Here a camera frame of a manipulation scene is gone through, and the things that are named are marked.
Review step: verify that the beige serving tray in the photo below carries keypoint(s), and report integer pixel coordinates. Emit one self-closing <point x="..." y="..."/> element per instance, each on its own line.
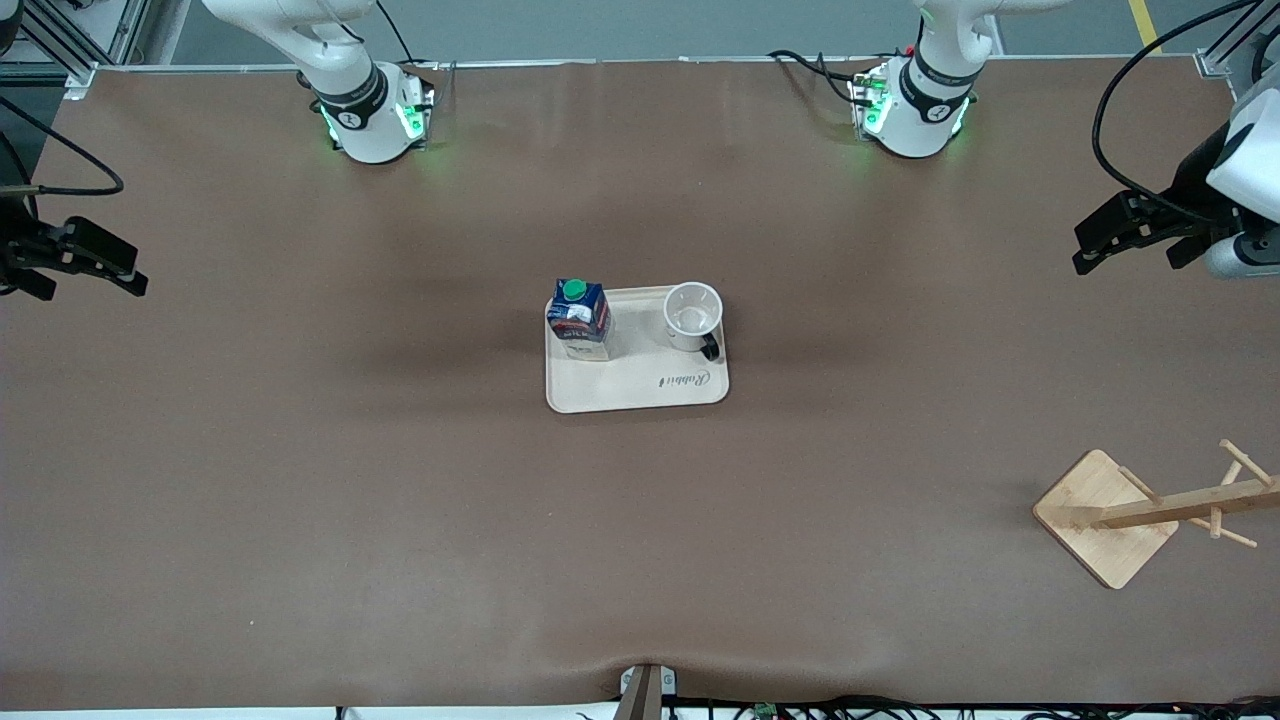
<point x="640" y="385"/>

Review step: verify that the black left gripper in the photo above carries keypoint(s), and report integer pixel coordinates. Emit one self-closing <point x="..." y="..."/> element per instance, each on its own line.
<point x="1193" y="186"/>

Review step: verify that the blue milk carton green cap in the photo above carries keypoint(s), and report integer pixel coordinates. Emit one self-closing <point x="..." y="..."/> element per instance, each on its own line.
<point x="580" y="318"/>

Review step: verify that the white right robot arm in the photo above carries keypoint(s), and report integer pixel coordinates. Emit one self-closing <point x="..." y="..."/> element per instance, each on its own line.
<point x="352" y="95"/>

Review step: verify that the green connector plug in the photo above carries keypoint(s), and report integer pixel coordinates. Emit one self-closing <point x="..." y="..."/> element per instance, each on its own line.
<point x="767" y="711"/>

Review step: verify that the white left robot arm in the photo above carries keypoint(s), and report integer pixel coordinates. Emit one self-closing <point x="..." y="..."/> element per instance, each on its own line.
<point x="930" y="105"/>

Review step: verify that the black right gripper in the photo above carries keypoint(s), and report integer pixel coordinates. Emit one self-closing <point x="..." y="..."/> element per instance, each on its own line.
<point x="14" y="247"/>

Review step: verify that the front camera mount post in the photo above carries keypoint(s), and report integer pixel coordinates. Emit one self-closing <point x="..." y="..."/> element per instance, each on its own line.
<point x="645" y="695"/>

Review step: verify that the aluminium frame profile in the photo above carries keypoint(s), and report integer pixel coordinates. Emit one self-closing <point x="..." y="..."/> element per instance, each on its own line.
<point x="1235" y="45"/>
<point x="70" y="40"/>

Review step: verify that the wooden mug tree stand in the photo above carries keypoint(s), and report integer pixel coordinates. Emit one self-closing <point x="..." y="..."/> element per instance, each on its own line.
<point x="1105" y="520"/>

